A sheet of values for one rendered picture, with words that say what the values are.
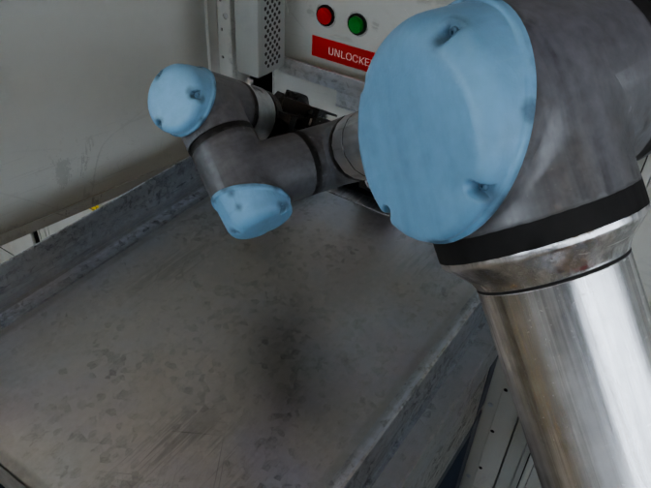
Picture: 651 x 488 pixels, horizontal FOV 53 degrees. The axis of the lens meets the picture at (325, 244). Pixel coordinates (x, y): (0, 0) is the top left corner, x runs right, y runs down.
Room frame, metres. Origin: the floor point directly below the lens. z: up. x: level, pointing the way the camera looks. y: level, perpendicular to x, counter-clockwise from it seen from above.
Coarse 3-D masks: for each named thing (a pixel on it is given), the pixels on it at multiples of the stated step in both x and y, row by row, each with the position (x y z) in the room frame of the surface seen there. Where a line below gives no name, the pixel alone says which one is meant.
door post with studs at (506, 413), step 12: (504, 396) 0.79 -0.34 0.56; (504, 408) 0.78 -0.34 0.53; (504, 420) 0.78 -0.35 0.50; (492, 432) 0.79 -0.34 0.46; (504, 432) 0.78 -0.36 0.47; (492, 444) 0.78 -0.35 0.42; (504, 444) 0.77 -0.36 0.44; (492, 456) 0.78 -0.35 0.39; (480, 468) 0.79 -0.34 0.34; (492, 468) 0.78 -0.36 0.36; (480, 480) 0.78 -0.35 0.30; (492, 480) 0.77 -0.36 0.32
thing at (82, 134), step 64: (0, 0) 0.89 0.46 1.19; (64, 0) 0.96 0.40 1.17; (128, 0) 1.04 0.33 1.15; (192, 0) 1.13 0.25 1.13; (0, 64) 0.88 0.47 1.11; (64, 64) 0.95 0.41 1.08; (128, 64) 1.02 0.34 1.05; (192, 64) 1.12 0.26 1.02; (0, 128) 0.86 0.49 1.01; (64, 128) 0.93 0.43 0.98; (128, 128) 1.01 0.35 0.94; (0, 192) 0.84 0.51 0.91; (64, 192) 0.91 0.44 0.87
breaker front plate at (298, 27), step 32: (288, 0) 1.10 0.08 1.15; (320, 0) 1.07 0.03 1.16; (352, 0) 1.04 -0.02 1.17; (384, 0) 1.01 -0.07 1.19; (416, 0) 0.98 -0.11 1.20; (448, 0) 0.95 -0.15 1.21; (288, 32) 1.10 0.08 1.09; (320, 32) 1.07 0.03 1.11; (384, 32) 1.00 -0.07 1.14; (320, 64) 1.07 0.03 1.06; (320, 96) 1.06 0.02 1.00; (352, 96) 1.03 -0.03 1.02
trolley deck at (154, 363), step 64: (128, 256) 0.78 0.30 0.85; (192, 256) 0.79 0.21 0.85; (256, 256) 0.80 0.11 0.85; (320, 256) 0.81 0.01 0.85; (384, 256) 0.82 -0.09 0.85; (64, 320) 0.64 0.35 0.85; (128, 320) 0.64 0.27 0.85; (192, 320) 0.65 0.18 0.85; (256, 320) 0.66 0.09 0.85; (320, 320) 0.66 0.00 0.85; (384, 320) 0.67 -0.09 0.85; (448, 320) 0.68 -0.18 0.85; (0, 384) 0.52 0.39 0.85; (64, 384) 0.53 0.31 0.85; (128, 384) 0.53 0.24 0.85; (192, 384) 0.54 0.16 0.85; (256, 384) 0.54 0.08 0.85; (320, 384) 0.55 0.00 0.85; (384, 384) 0.56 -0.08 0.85; (448, 384) 0.56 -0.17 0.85; (0, 448) 0.43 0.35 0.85; (64, 448) 0.44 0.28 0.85; (128, 448) 0.44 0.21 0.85; (192, 448) 0.45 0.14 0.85; (256, 448) 0.45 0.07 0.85; (320, 448) 0.46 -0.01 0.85
